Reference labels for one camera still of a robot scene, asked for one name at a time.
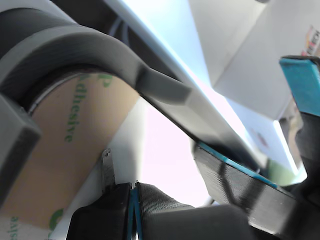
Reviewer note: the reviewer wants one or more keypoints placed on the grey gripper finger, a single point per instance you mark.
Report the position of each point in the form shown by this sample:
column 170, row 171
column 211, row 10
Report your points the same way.
column 160, row 200

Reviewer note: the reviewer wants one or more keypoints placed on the black of open gripper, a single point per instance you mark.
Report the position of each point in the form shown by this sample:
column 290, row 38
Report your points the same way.
column 307, row 215

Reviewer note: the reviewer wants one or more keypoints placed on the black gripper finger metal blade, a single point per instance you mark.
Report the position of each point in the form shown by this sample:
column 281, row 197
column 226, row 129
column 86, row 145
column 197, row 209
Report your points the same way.
column 100, row 217

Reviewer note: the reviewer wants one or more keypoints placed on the bent gripper finger with blue pad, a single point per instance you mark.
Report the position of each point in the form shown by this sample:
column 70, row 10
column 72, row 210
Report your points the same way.
column 305, row 85

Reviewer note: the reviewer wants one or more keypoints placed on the brown adhesive tape roll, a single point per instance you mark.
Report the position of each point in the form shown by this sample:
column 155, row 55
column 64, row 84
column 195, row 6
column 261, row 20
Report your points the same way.
column 62, row 162

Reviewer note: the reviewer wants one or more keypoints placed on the white cardboard box red logo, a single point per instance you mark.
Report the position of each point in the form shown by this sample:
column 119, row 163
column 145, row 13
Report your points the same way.
column 250, row 62

